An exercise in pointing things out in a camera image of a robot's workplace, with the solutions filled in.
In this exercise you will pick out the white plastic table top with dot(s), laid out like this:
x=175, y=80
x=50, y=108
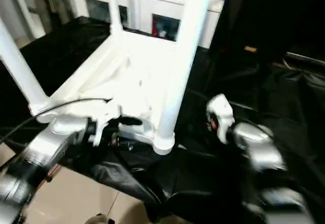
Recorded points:
x=114, y=56

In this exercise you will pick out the white plastic table leg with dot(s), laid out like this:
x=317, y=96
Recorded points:
x=114, y=5
x=15, y=64
x=188, y=43

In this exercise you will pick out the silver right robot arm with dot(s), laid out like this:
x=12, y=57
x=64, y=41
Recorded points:
x=259, y=145

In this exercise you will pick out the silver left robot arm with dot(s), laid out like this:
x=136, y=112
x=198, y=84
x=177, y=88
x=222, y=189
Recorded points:
x=50, y=142

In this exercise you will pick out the black mat cover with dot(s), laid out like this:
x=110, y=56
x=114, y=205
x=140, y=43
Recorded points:
x=279, y=94

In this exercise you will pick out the small tan block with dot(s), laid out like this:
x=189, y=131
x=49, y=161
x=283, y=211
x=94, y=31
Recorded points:
x=250, y=48

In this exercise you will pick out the small white cup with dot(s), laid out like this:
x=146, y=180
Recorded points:
x=162, y=33

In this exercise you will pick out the red item in cabinet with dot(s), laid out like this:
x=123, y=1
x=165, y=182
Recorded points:
x=155, y=29

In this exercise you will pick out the white cabinet with glass doors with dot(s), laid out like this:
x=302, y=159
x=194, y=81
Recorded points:
x=142, y=8

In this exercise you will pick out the long black pole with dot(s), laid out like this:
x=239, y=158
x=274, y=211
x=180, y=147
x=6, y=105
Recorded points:
x=304, y=57

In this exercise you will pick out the grey metal rack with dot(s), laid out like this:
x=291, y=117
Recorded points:
x=38, y=5

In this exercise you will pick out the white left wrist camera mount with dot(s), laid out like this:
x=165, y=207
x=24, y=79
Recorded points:
x=101, y=122

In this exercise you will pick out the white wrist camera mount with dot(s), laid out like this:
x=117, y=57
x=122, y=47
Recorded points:
x=221, y=107
x=101, y=122

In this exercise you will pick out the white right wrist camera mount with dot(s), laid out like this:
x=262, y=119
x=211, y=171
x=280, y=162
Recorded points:
x=221, y=107

